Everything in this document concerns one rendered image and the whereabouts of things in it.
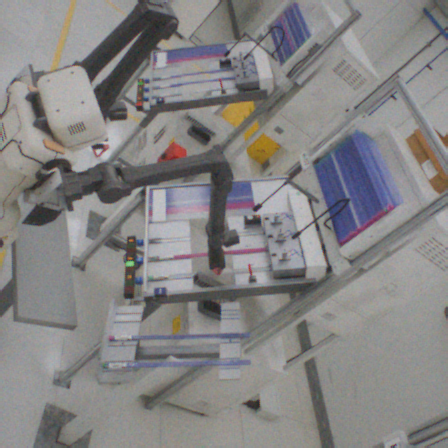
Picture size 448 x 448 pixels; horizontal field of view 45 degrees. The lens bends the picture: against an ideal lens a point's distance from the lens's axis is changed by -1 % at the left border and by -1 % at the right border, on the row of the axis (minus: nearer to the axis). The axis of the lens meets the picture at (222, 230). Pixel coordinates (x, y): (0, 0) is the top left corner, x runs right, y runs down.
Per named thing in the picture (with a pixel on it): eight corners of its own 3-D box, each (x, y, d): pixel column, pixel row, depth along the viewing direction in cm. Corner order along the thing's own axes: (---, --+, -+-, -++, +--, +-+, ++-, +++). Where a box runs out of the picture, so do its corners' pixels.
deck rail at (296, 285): (145, 305, 224) (143, 296, 220) (145, 302, 226) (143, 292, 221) (315, 290, 226) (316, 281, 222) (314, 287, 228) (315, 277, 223)
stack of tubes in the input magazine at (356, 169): (338, 244, 213) (393, 204, 199) (313, 165, 248) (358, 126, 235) (358, 257, 219) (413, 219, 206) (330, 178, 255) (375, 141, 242)
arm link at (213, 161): (228, 136, 173) (240, 159, 168) (222, 164, 184) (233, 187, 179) (89, 164, 158) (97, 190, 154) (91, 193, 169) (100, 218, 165)
